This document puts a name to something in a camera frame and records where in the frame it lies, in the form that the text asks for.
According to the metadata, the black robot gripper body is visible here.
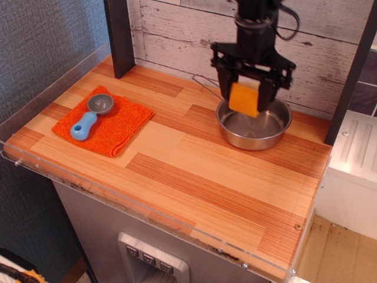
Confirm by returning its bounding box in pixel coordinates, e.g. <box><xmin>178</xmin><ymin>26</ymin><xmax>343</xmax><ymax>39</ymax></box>
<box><xmin>211</xmin><ymin>16</ymin><xmax>296</xmax><ymax>89</ymax></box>

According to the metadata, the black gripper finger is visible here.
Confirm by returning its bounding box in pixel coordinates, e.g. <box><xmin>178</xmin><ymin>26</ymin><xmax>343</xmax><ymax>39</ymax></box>
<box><xmin>257</xmin><ymin>78</ymin><xmax>280</xmax><ymax>112</ymax></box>
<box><xmin>216</xmin><ymin>65</ymin><xmax>239</xmax><ymax>100</ymax></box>

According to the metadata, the yellow cheese wedge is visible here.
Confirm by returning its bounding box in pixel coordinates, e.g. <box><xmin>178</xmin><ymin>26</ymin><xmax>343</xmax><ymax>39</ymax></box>
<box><xmin>229</xmin><ymin>80</ymin><xmax>260</xmax><ymax>119</ymax></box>

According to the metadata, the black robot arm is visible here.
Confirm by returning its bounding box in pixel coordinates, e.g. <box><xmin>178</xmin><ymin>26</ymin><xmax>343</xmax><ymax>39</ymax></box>
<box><xmin>211</xmin><ymin>1</ymin><xmax>300</xmax><ymax>118</ymax></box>

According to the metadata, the stainless steel pot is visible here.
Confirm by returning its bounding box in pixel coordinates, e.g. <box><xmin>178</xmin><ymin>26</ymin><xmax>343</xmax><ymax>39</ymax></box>
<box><xmin>192</xmin><ymin>74</ymin><xmax>292</xmax><ymax>150</ymax></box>

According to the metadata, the orange knitted cloth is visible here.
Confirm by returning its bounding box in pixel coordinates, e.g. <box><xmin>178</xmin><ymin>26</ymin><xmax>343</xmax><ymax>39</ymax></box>
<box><xmin>52</xmin><ymin>86</ymin><xmax>154</xmax><ymax>157</ymax></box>

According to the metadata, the blue grey measuring scoop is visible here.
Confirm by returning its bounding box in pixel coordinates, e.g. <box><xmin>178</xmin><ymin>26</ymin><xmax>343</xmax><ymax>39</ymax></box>
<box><xmin>70</xmin><ymin>94</ymin><xmax>114</xmax><ymax>141</ymax></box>

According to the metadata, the grey toy fridge cabinet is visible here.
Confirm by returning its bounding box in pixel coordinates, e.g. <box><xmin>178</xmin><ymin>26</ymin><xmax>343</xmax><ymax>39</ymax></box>
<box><xmin>53</xmin><ymin>182</ymin><xmax>267</xmax><ymax>282</ymax></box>

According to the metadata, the silver dispenser button panel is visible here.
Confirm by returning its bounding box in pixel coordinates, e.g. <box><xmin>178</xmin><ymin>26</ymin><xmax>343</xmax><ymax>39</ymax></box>
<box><xmin>118</xmin><ymin>232</ymin><xmax>190</xmax><ymax>282</ymax></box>

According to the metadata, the orange black object corner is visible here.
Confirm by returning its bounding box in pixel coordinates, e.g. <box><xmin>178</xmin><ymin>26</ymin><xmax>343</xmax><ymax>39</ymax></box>
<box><xmin>1</xmin><ymin>264</ymin><xmax>45</xmax><ymax>283</ymax></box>

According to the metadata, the dark right vertical post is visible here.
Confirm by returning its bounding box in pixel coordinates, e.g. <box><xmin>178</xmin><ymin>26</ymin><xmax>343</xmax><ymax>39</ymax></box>
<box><xmin>325</xmin><ymin>0</ymin><xmax>376</xmax><ymax>146</ymax></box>

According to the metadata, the dark vertical post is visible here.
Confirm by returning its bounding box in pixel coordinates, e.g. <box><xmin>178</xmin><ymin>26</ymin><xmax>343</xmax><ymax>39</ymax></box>
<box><xmin>104</xmin><ymin>0</ymin><xmax>135</xmax><ymax>78</ymax></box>
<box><xmin>325</xmin><ymin>0</ymin><xmax>376</xmax><ymax>146</ymax></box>

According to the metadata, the dark left vertical post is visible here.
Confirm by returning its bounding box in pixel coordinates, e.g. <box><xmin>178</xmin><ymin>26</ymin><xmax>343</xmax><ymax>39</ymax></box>
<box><xmin>104</xmin><ymin>0</ymin><xmax>135</xmax><ymax>78</ymax></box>

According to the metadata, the clear acrylic guard rail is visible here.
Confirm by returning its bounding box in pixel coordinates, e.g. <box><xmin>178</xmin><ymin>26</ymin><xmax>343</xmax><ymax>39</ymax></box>
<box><xmin>4</xmin><ymin>58</ymin><xmax>330</xmax><ymax>282</ymax></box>

